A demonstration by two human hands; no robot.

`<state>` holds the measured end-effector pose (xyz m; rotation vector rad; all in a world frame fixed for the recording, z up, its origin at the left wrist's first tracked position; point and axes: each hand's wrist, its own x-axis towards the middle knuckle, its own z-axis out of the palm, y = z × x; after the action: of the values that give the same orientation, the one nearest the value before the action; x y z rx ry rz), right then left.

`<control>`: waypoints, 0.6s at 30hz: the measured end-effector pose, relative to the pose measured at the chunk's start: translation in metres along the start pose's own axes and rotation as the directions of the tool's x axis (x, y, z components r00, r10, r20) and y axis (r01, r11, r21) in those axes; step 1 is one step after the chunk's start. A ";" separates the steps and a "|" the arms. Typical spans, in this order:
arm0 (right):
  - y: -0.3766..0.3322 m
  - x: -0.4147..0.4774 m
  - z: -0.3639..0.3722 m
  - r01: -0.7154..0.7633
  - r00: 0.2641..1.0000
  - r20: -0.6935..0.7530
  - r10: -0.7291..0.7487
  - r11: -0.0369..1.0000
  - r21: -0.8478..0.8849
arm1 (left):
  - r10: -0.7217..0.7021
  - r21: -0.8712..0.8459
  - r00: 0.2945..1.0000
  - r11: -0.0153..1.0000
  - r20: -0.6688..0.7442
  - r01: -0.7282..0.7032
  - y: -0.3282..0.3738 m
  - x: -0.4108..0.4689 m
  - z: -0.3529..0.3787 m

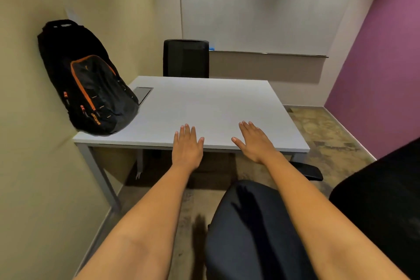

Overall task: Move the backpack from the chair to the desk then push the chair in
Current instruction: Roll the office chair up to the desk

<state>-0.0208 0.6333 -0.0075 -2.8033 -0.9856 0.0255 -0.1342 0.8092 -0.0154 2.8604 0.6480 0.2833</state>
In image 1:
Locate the person's left hand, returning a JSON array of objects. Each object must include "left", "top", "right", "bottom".
[{"left": 171, "top": 124, "right": 205, "bottom": 171}]

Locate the person's right hand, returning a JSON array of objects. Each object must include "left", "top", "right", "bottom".
[{"left": 231, "top": 121, "right": 279, "bottom": 165}]

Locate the person's left forearm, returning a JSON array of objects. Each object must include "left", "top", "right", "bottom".
[{"left": 73, "top": 162, "right": 196, "bottom": 280}]

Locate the person's right forearm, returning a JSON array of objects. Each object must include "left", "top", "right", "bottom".
[{"left": 261, "top": 152, "right": 411, "bottom": 280}]

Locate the white rectangular table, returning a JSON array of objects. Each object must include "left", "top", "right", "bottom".
[{"left": 72, "top": 76, "right": 310, "bottom": 214}]

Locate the black chair armrest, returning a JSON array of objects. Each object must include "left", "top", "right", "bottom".
[{"left": 289, "top": 161, "right": 324, "bottom": 182}]

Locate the black mesh office chair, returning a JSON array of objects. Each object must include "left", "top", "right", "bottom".
[{"left": 163, "top": 39, "right": 210, "bottom": 78}]

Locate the metal whiteboard tray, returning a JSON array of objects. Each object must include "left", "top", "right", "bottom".
[{"left": 209, "top": 49, "right": 329, "bottom": 58}]

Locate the black padded office chair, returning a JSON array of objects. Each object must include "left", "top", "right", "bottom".
[{"left": 205, "top": 138, "right": 420, "bottom": 280}]

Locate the black and orange backpack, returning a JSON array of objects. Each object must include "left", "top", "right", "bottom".
[{"left": 37, "top": 19, "right": 140, "bottom": 136}]

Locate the grey table cable hatch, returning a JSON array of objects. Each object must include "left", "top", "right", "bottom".
[{"left": 134, "top": 87, "right": 154, "bottom": 105}]

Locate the wall whiteboard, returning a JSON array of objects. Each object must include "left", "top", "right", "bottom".
[{"left": 178, "top": 0, "right": 361, "bottom": 58}]

